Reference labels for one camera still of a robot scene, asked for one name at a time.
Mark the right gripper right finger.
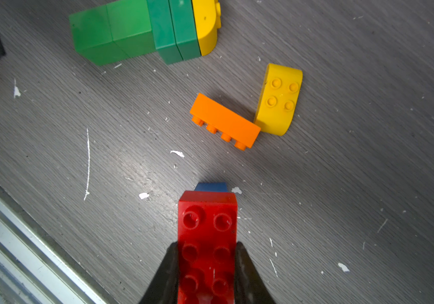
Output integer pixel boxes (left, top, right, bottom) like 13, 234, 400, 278
234, 241, 276, 304

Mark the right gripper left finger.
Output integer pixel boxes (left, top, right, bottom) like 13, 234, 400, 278
139, 242, 179, 304

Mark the red lego brick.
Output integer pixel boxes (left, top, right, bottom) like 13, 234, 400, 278
178, 191, 238, 303

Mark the light green square lego brick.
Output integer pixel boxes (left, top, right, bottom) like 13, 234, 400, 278
69, 5, 128, 66

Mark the blue square lego brick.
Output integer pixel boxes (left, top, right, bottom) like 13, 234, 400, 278
194, 182, 228, 193

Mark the orange long lego brick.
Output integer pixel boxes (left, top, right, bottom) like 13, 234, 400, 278
190, 93, 261, 151

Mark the dark green upturned lego brick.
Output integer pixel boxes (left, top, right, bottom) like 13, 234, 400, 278
147, 0, 183, 65

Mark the dark green long lego brick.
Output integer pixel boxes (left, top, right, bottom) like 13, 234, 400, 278
169, 0, 201, 60

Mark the yellow curved lego brick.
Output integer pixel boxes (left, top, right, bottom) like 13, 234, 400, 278
192, 0, 222, 56
254, 63, 303, 136

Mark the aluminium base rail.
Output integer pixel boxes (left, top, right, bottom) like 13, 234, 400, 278
0, 187, 116, 303

